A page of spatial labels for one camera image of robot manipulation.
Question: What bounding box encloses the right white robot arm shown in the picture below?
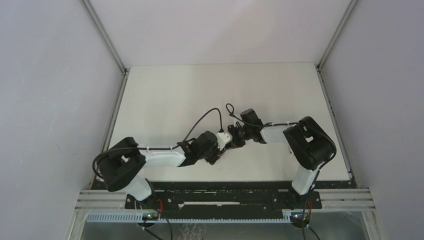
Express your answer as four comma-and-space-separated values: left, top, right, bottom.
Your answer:
225, 103, 337, 208

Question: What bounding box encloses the left green circuit board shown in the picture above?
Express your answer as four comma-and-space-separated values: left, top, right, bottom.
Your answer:
142, 213, 160, 222

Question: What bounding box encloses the green circuit board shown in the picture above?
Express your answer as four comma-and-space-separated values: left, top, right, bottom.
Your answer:
290, 213, 311, 223
142, 213, 160, 222

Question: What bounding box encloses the right green circuit board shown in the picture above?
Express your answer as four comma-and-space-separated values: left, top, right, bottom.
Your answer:
290, 213, 311, 223

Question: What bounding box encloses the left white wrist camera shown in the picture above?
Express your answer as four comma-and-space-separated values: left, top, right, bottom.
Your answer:
215, 131, 232, 150

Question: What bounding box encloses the right black camera cable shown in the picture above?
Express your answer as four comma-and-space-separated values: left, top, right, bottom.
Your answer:
225, 103, 337, 240

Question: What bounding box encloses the black camera cable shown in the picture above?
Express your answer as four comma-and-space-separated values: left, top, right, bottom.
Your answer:
225, 103, 337, 240
92, 107, 223, 180

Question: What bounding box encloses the left black camera cable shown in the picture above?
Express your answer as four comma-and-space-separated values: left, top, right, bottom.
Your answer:
92, 107, 223, 180

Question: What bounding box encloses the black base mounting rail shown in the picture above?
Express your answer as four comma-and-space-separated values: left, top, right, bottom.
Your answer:
91, 180, 324, 220

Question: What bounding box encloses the white slotted cable duct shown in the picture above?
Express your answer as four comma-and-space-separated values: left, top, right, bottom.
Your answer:
85, 212, 291, 224

